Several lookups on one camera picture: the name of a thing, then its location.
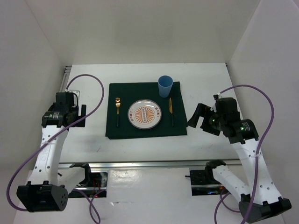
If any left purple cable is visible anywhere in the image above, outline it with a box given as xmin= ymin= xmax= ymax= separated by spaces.
xmin=6 ymin=74 xmax=105 ymax=224

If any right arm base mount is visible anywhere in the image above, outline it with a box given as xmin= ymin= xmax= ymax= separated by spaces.
xmin=185 ymin=160 xmax=228 ymax=196

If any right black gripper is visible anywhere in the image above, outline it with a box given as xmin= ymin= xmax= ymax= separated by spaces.
xmin=186 ymin=103 xmax=225 ymax=136

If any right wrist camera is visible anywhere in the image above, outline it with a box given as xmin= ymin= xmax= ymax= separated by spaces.
xmin=213 ymin=93 xmax=221 ymax=101

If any gold knife black handle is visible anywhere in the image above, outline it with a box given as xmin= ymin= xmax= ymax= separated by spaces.
xmin=169 ymin=98 xmax=175 ymax=126

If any gold fork black handle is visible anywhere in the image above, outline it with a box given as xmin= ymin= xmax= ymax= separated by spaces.
xmin=115 ymin=98 xmax=121 ymax=127

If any dark green cloth placemat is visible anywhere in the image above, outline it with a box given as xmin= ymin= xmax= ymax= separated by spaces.
xmin=106 ymin=82 xmax=187 ymax=140

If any blue plastic cup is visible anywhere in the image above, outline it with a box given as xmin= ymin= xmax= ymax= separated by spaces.
xmin=158 ymin=75 xmax=173 ymax=98

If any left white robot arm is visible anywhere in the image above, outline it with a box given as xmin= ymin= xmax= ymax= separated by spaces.
xmin=16 ymin=91 xmax=93 ymax=212

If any round plate orange sunburst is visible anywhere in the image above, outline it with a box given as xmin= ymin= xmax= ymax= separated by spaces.
xmin=128 ymin=99 xmax=162 ymax=130

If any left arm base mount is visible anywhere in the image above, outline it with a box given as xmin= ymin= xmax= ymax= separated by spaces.
xmin=58 ymin=163 xmax=108 ymax=198

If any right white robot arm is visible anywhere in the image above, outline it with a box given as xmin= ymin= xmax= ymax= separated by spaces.
xmin=188 ymin=98 xmax=292 ymax=224

